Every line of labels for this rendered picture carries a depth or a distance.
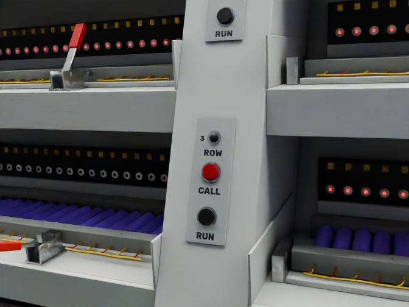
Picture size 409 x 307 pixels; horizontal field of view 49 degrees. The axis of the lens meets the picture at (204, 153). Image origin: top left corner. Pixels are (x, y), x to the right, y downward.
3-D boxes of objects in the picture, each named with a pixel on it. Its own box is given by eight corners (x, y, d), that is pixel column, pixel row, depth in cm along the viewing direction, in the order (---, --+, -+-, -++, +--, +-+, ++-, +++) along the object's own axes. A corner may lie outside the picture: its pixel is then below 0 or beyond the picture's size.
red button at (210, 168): (216, 180, 43) (218, 164, 43) (201, 179, 44) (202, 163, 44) (220, 181, 44) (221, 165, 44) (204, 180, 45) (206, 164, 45)
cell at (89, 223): (117, 221, 63) (89, 239, 57) (106, 220, 64) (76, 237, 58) (116, 208, 63) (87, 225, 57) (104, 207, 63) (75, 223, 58)
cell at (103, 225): (129, 222, 62) (102, 240, 56) (118, 221, 63) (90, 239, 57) (129, 209, 62) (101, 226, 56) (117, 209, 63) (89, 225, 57)
